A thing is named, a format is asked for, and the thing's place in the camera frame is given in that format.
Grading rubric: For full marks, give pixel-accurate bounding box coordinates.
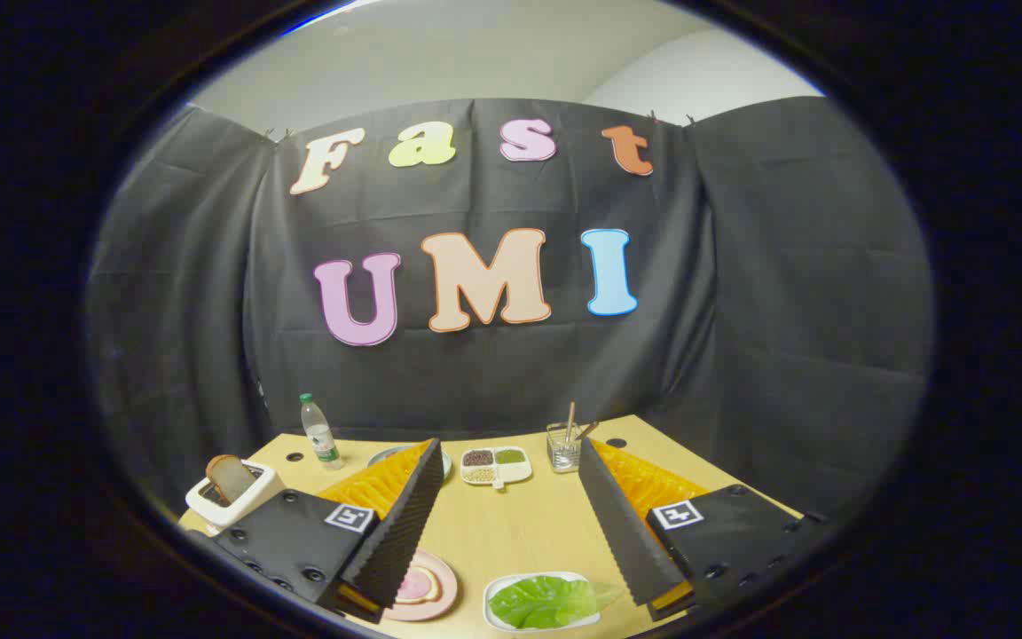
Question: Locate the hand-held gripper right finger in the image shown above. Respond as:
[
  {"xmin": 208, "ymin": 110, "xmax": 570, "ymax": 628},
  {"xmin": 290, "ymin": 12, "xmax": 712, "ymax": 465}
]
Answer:
[{"xmin": 578, "ymin": 438, "xmax": 831, "ymax": 622}]

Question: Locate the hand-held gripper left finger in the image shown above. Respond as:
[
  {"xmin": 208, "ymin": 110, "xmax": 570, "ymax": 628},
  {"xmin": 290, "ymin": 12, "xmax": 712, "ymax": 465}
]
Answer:
[{"xmin": 209, "ymin": 438, "xmax": 446, "ymax": 624}]

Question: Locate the green lettuce leaf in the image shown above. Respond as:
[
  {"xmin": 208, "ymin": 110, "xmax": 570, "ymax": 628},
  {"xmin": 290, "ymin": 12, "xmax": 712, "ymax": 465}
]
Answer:
[{"xmin": 488, "ymin": 575, "xmax": 625, "ymax": 629}]

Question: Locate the brown toast slice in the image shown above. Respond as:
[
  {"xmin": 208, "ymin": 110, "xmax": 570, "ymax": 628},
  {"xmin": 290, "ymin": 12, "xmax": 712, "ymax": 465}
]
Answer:
[{"xmin": 206, "ymin": 454, "xmax": 256, "ymax": 505}]

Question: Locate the pink ham slice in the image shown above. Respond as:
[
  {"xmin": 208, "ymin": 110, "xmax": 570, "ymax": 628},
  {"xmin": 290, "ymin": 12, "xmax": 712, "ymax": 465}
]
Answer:
[{"xmin": 396, "ymin": 568, "xmax": 443, "ymax": 606}]

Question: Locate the light blue plate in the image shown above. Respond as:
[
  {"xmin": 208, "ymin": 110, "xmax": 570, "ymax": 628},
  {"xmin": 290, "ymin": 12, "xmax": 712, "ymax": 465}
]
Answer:
[{"xmin": 367, "ymin": 446, "xmax": 454, "ymax": 480}]

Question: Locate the pink plate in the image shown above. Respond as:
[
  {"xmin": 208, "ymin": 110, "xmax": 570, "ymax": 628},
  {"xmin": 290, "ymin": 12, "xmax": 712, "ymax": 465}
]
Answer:
[{"xmin": 382, "ymin": 548, "xmax": 459, "ymax": 622}]

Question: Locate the clear glass cup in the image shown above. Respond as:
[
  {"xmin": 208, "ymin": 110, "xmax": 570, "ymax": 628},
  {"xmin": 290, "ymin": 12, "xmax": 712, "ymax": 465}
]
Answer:
[{"xmin": 546, "ymin": 422, "xmax": 585, "ymax": 473}]

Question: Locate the white plate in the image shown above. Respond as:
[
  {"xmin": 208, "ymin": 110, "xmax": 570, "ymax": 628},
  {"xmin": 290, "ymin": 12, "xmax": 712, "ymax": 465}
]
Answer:
[{"xmin": 483, "ymin": 571, "xmax": 602, "ymax": 633}]

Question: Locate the clear plastic water bottle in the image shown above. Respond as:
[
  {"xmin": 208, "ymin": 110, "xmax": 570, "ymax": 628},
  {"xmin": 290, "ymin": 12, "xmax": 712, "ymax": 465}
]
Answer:
[{"xmin": 299, "ymin": 393, "xmax": 345, "ymax": 471}]

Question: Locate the white divided dish with beans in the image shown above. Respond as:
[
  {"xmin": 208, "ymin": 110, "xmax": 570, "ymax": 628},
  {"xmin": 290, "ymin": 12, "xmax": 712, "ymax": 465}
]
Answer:
[{"xmin": 460, "ymin": 446, "xmax": 533, "ymax": 491}]

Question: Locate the white toaster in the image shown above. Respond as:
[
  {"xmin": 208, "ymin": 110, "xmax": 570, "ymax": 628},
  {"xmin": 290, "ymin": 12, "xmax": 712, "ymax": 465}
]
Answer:
[{"xmin": 185, "ymin": 460, "xmax": 286, "ymax": 533}]

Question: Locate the black backdrop cloth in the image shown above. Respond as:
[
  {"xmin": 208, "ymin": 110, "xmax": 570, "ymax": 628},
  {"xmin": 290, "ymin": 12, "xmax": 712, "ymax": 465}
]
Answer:
[{"xmin": 85, "ymin": 96, "xmax": 935, "ymax": 533}]

